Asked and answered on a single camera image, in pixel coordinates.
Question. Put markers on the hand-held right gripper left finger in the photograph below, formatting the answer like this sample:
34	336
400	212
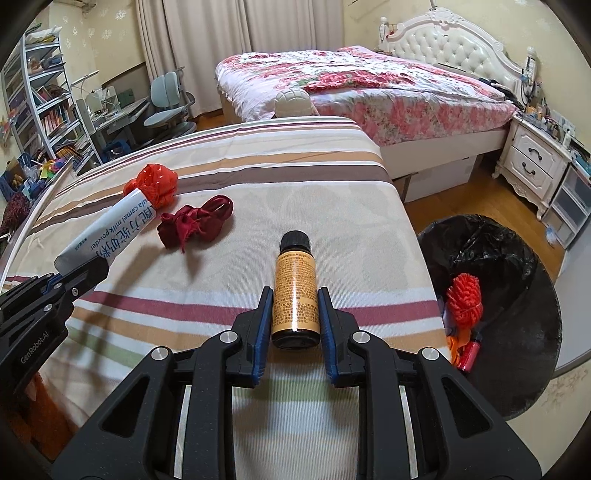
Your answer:
263	332

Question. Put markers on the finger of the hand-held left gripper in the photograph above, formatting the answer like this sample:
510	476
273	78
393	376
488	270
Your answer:
83	277
27	286

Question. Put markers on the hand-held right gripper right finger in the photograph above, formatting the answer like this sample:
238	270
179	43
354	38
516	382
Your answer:
325	332

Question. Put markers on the amber bottle with yellow label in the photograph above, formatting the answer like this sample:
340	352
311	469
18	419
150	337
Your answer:
295	286

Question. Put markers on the white stick packet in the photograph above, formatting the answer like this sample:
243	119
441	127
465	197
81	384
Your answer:
106	226

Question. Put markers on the orange wrapper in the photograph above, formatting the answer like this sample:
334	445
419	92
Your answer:
455	348

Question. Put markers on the orange spiky ball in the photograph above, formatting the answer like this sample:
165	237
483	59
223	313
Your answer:
464	300

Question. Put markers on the red bottle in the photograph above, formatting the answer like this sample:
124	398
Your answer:
468	355

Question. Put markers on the bin with black bag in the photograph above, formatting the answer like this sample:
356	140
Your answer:
508	277

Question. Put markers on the pile of colourful toys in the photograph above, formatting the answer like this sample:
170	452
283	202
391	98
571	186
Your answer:
48	168

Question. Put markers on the orange plastic bag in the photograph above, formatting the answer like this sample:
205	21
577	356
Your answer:
157	182

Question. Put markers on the blue plastic stool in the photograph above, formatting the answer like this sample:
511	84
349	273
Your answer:
115	150

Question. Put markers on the striped bed sheet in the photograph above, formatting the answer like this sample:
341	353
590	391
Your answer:
277	184

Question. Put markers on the white bookshelf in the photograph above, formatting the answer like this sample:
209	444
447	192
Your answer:
46	115

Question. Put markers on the grey study desk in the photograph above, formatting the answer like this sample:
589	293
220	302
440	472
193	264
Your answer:
120	113

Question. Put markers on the white storage box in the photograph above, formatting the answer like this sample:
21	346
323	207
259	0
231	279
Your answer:
443	177

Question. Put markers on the grey-green desk chair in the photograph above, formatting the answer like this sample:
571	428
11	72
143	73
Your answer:
164	87

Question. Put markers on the white bed footboard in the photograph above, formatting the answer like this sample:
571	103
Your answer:
295	101

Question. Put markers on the clear plastic wrapper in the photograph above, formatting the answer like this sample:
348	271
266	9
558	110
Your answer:
552	235

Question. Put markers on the white wardrobe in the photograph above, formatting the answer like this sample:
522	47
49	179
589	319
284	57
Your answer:
577	323

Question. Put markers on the pink floral quilt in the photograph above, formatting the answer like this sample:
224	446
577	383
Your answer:
369	83

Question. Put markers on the beige curtains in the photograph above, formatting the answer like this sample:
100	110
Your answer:
194	37

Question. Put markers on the white nightstand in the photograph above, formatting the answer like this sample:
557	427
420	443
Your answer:
531	157

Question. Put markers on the plastic drawer unit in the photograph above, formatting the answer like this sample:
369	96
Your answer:
570	198

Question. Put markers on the group of small bottles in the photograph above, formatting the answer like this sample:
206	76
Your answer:
549	117

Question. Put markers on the white tufted headboard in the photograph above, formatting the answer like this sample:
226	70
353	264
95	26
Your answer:
452	46

